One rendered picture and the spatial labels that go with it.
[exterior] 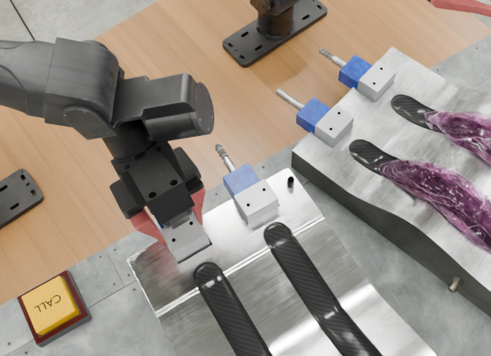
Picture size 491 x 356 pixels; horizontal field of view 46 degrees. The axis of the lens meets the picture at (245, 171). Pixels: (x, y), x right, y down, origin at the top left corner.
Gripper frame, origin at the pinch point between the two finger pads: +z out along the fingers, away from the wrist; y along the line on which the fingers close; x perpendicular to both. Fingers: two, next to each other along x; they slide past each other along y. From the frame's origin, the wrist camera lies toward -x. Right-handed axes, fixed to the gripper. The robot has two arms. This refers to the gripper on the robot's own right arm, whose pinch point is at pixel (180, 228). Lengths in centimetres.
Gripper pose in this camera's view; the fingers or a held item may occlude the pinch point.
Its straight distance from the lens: 76.5
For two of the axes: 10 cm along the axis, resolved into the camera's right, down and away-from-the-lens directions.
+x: -4.3, -4.7, 7.7
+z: 3.0, 7.3, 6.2
